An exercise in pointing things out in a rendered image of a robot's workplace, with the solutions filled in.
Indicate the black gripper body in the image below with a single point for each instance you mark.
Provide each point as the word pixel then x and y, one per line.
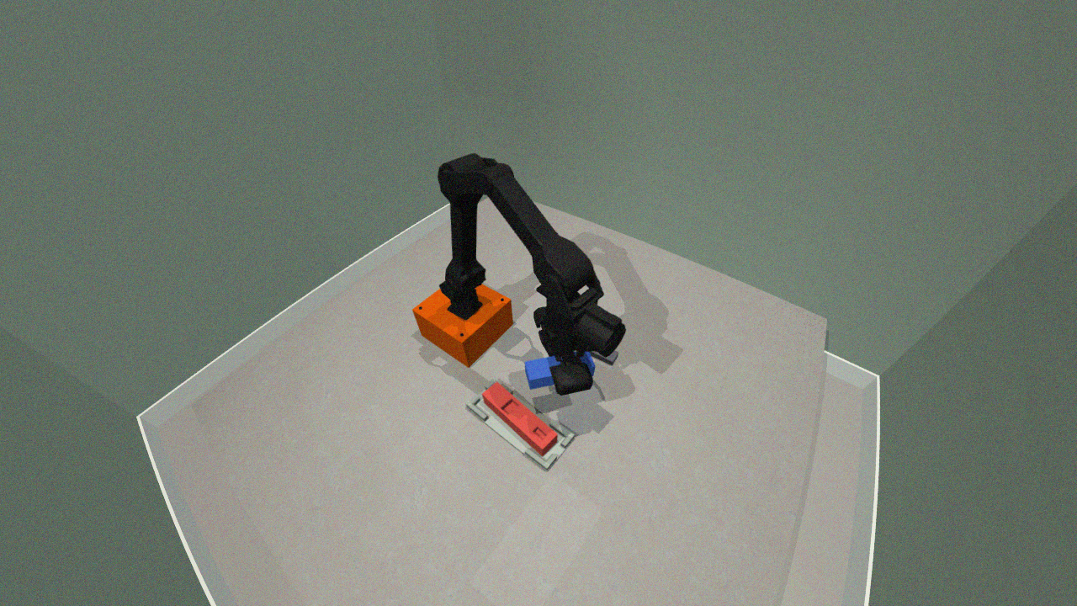
pixel 571 375

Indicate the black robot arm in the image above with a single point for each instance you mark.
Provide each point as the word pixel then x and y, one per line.
pixel 561 267

